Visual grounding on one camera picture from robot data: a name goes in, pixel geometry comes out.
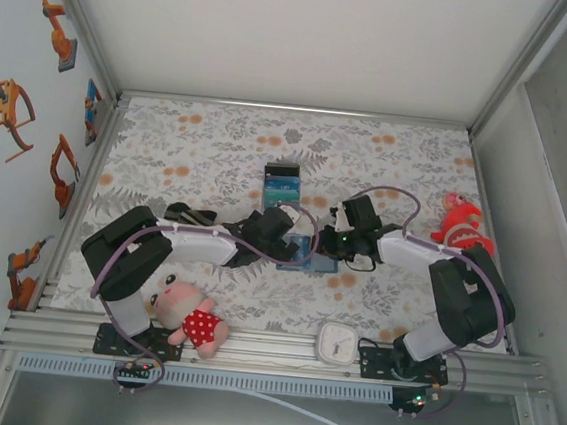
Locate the aluminium enclosure frame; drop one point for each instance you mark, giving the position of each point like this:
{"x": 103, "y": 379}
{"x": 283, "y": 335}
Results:
{"x": 293, "y": 108}

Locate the clear acrylic card stand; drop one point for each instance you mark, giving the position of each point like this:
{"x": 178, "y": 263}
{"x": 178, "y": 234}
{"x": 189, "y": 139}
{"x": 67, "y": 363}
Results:
{"x": 282, "y": 169}

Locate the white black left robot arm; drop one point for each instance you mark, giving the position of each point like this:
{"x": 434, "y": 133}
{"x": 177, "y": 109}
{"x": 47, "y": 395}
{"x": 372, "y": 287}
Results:
{"x": 195, "y": 244}

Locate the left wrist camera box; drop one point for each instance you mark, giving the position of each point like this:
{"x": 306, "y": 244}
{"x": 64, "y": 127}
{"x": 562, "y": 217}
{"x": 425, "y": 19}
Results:
{"x": 288, "y": 212}

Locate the blue orange wall sticker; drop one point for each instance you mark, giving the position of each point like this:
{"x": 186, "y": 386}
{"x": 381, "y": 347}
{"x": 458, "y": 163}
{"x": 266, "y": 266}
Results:
{"x": 92, "y": 114}

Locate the black white striped sock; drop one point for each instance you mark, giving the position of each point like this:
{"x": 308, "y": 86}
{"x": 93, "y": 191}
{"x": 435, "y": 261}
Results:
{"x": 192, "y": 216}

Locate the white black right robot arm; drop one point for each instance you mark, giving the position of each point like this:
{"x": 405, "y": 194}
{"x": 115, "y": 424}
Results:
{"x": 415, "y": 253}

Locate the orange claw wall sticker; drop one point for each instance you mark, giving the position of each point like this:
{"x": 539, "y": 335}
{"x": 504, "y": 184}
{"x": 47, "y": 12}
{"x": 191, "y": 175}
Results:
{"x": 4, "y": 108}

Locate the blue teal credit card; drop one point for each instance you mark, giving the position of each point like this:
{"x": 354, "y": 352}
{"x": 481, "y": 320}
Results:
{"x": 303, "y": 247}

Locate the white square clock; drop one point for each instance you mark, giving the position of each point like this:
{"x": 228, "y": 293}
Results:
{"x": 336, "y": 343}

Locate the red plush fish toy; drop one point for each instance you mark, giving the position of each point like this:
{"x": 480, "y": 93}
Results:
{"x": 462, "y": 230}

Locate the floral patterned table mat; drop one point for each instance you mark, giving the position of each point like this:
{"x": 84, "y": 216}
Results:
{"x": 195, "y": 134}

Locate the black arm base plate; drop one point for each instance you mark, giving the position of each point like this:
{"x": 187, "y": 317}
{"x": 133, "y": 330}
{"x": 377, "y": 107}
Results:
{"x": 110, "y": 346}
{"x": 374, "y": 362}

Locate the pink pig plush toy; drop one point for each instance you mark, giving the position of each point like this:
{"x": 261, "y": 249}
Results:
{"x": 179, "y": 303}

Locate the blue leather card holder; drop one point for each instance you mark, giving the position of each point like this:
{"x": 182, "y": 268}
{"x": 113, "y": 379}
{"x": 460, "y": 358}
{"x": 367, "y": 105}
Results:
{"x": 321, "y": 265}

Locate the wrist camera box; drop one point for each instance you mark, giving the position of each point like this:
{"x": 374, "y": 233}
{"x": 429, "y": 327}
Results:
{"x": 288, "y": 212}
{"x": 341, "y": 215}

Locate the small circuit board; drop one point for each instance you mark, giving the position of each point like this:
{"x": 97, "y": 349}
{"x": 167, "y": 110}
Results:
{"x": 135, "y": 369}
{"x": 413, "y": 401}

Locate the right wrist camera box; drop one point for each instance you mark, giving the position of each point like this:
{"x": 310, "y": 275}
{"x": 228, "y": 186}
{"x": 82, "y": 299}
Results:
{"x": 341, "y": 215}

